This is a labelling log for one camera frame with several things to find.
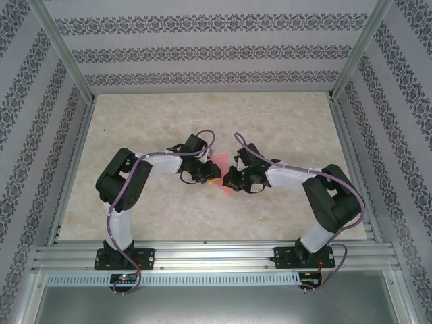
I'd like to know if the pink paper sheet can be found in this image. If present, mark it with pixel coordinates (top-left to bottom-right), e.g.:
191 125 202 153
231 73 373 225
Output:
209 153 238 196

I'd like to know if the aluminium mounting rail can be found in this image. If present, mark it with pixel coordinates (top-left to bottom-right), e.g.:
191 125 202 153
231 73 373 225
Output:
32 240 401 271

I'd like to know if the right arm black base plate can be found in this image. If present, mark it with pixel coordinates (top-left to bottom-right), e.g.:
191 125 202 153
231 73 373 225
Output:
273 246 337 270

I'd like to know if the aluminium table side rail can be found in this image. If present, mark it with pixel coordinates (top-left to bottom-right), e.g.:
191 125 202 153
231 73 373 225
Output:
45 97 97 247
327 97 385 244

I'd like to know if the slotted grey cable duct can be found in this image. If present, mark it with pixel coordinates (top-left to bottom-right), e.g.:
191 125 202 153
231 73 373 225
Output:
45 272 303 286

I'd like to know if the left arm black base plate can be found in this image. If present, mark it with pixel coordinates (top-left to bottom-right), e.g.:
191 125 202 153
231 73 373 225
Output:
94 248 157 271

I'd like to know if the aluminium frame post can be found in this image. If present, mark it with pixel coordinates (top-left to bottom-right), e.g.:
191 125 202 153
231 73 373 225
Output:
327 0 395 102
31 0 97 104

